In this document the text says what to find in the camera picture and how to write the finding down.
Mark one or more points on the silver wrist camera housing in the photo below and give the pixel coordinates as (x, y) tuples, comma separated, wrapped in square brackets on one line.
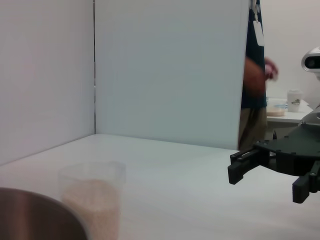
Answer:
[(311, 61)]

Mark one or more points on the white paper cup with lid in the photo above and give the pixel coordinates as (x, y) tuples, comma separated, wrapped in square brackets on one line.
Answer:
[(295, 101)]

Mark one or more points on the white side table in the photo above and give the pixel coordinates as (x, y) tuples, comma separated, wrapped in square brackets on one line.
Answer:
[(285, 118)]

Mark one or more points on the white partition board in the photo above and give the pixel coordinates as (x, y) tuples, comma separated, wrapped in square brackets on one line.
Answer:
[(45, 75), (170, 75)]

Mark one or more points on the white name badge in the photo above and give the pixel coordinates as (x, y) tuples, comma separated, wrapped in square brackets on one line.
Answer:
[(258, 33)]

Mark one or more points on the stainless steel mixing bowl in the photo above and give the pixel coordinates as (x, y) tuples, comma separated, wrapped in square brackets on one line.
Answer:
[(32, 217)]

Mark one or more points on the clear plastic measuring cup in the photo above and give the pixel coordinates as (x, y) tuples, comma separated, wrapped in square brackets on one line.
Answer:
[(113, 175)]

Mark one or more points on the clear plastic container of rice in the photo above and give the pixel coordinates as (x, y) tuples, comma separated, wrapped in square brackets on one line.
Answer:
[(276, 108)]

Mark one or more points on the person in dark shirt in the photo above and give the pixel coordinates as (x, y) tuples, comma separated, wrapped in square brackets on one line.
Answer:
[(256, 75)]

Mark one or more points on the person's bare forearm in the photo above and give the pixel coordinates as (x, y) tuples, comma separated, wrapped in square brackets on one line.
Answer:
[(253, 77)]

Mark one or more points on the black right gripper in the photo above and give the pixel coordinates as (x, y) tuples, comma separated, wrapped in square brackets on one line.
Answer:
[(295, 150)]

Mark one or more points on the person's hand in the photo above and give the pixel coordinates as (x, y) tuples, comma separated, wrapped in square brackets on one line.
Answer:
[(271, 68)]

